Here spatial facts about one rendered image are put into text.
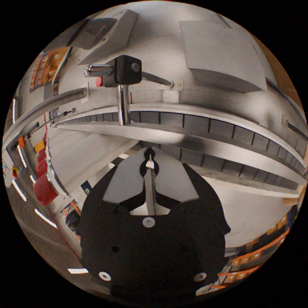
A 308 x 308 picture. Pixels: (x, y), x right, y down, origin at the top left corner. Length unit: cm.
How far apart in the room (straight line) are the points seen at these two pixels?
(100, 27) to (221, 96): 34
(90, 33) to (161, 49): 21
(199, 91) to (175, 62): 8
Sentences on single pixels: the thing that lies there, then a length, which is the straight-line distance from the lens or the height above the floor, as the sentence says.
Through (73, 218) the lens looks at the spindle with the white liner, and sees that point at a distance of 44.
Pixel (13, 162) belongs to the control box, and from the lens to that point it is 54.
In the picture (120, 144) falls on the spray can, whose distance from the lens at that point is 15.
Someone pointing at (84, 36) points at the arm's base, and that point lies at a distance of 34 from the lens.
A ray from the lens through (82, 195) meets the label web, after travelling 66.
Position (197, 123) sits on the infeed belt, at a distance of 15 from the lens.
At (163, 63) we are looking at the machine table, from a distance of 23.
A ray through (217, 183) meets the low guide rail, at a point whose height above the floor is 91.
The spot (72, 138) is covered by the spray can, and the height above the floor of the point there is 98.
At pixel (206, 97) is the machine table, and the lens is 20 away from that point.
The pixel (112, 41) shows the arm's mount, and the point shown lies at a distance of 30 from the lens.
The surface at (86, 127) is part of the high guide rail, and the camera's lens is 17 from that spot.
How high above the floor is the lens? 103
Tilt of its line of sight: 49 degrees down
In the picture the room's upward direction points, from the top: 135 degrees counter-clockwise
